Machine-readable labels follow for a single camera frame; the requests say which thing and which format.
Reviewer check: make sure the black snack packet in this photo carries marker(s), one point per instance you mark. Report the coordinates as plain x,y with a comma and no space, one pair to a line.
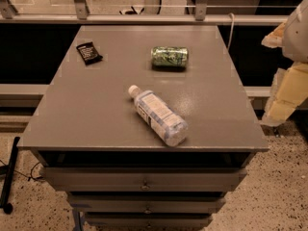
89,53

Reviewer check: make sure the metal guard rail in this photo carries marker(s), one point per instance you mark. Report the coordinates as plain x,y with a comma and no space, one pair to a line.
239,12

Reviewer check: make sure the green soda can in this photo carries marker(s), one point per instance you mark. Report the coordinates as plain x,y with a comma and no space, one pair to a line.
172,56

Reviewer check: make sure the bottom grey drawer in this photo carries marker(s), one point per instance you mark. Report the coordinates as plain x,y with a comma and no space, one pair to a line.
148,221

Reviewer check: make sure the grey drawer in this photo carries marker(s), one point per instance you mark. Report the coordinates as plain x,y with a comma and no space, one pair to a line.
146,204
140,179
148,221

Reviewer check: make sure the grey drawer cabinet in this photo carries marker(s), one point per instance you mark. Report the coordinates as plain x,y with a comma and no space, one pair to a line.
154,135

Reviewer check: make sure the top grey drawer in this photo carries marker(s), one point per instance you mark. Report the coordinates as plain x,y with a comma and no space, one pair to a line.
140,179

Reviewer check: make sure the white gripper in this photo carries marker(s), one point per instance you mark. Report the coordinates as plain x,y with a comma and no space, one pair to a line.
296,36

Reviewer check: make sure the clear plastic water bottle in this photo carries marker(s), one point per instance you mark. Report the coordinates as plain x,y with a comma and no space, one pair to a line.
168,125

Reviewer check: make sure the black stand leg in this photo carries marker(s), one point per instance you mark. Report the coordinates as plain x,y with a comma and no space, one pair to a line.
8,170

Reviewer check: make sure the middle grey drawer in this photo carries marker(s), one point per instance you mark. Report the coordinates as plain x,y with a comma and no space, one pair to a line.
146,204

